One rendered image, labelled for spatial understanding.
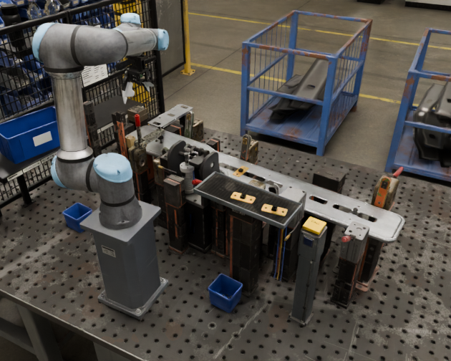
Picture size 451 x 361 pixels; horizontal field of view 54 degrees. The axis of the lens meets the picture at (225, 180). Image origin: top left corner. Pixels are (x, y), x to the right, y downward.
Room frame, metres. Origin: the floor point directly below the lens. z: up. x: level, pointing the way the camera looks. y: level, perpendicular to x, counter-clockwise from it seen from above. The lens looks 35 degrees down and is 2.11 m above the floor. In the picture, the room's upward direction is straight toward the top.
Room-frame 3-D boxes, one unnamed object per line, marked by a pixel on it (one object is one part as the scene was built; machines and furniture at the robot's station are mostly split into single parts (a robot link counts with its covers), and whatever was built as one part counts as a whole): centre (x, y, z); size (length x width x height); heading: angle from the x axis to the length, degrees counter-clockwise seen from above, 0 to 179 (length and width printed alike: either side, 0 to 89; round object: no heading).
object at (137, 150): (1.79, 0.41, 0.88); 0.07 x 0.06 x 0.35; 146
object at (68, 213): (1.65, 0.70, 0.74); 0.11 x 0.10 x 0.09; 56
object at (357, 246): (1.20, -0.47, 0.88); 0.11 x 0.10 x 0.36; 146
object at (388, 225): (1.67, -0.09, 1.00); 1.38 x 0.22 x 0.02; 56
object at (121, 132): (1.86, 0.49, 0.95); 0.03 x 0.01 x 0.50; 56
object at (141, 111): (2.19, 0.48, 0.88); 0.08 x 0.08 x 0.36; 56
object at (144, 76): (1.79, 0.37, 1.43); 0.09 x 0.08 x 0.12; 56
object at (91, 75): (2.32, 0.72, 1.30); 0.23 x 0.02 x 0.31; 146
